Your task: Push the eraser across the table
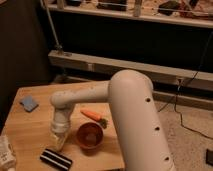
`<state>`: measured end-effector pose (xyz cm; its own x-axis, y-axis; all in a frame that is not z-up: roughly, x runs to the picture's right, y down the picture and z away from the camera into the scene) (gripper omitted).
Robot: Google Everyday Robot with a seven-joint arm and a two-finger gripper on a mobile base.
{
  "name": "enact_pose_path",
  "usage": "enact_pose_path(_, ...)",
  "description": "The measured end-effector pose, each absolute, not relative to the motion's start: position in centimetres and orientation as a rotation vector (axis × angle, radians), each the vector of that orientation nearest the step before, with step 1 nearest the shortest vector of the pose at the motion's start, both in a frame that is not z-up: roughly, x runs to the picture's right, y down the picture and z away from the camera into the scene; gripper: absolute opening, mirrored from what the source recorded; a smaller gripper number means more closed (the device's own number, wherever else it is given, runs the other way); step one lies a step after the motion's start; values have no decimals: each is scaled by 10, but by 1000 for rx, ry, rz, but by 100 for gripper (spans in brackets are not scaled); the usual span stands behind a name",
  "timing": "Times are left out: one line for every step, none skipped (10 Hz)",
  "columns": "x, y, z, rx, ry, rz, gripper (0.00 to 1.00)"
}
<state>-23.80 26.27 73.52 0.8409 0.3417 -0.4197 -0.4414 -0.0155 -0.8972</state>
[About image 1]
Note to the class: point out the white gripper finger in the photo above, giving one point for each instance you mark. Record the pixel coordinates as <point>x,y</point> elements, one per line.
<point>63,139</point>
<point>56,142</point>

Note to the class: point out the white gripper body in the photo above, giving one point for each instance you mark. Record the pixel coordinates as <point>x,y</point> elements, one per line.
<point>61,121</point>

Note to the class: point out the black white striped eraser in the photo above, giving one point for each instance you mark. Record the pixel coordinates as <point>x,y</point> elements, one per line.
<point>56,160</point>

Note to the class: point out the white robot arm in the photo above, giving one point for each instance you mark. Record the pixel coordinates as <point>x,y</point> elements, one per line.
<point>140,134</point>

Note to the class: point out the orange bowl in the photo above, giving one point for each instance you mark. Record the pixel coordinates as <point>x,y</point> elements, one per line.
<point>89,136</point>

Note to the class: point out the orange toy carrot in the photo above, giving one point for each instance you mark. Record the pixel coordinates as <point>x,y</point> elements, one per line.
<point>95,117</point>

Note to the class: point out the white crumpled bag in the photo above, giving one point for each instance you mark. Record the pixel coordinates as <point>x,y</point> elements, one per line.
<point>7,155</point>

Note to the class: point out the metal lamp pole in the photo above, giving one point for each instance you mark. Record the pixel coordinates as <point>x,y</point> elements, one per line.
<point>58,46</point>

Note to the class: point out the black box on floor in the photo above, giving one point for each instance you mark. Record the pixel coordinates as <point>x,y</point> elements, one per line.
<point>209,157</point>

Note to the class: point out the white wall shelf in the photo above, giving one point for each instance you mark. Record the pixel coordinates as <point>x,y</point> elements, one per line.
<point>195,13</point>

